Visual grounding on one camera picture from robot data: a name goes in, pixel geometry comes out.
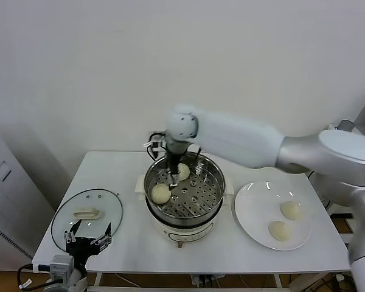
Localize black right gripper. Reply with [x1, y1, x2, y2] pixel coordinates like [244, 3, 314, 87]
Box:
[166, 150, 186, 190]

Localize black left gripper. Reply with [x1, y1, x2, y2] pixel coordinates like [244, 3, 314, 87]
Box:
[63, 218, 114, 269]

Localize white steamed baozi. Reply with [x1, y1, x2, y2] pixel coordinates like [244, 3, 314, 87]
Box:
[268, 220, 292, 243]
[151, 184, 172, 204]
[176, 163, 191, 182]
[279, 200, 302, 220]

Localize perforated steel steamer basket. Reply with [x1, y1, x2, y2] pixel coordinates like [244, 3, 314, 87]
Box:
[144, 153, 226, 221]

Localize round glass pot lid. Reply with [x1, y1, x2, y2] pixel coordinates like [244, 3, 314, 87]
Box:
[50, 188, 123, 255]

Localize cream electric cooker base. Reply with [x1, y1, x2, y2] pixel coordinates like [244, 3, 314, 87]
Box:
[136, 175, 234, 249]

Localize round white plate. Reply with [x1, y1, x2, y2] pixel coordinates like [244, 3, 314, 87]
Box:
[234, 181, 312, 251]

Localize white storage cabinet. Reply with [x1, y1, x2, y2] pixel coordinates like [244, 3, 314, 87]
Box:
[0, 121, 55, 273]

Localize white power strip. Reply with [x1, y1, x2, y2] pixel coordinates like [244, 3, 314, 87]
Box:
[190, 274, 226, 288]

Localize grey cylinder speaker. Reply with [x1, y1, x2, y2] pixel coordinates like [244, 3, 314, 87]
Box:
[337, 119, 355, 131]

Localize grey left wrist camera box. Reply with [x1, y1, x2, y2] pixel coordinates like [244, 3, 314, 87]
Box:
[50, 254, 74, 277]

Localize white table frame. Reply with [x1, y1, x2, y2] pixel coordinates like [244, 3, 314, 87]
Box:
[86, 271, 293, 292]

